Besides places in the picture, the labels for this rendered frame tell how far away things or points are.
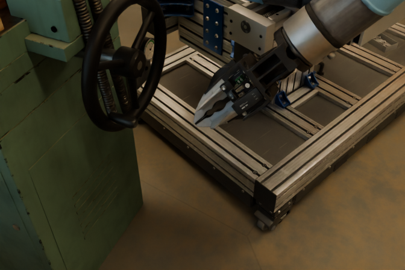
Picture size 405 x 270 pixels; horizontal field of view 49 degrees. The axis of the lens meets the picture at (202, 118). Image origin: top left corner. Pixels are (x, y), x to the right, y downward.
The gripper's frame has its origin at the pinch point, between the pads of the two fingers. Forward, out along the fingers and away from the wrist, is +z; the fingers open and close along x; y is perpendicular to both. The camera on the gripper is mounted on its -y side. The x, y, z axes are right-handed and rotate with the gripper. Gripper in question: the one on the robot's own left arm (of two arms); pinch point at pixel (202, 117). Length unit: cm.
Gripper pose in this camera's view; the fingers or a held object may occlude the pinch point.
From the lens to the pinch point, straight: 73.6
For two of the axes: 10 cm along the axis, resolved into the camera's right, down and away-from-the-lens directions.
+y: -3.3, 3.4, -8.8
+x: 6.3, 7.7, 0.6
